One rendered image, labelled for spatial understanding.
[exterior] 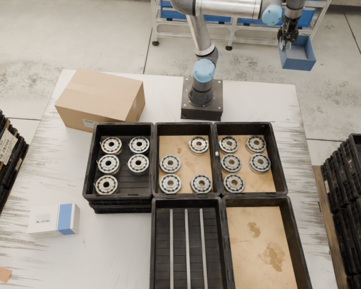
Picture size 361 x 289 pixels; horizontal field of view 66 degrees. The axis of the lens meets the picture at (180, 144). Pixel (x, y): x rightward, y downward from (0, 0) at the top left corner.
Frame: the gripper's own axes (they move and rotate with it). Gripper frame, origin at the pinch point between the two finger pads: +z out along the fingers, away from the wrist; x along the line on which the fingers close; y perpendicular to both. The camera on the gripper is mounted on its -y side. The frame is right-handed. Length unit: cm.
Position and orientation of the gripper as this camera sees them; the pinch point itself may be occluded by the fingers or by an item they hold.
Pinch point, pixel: (283, 47)
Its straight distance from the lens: 163.6
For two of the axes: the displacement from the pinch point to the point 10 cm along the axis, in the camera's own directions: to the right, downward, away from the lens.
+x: 9.9, 0.3, -1.4
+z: 1.1, 5.4, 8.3
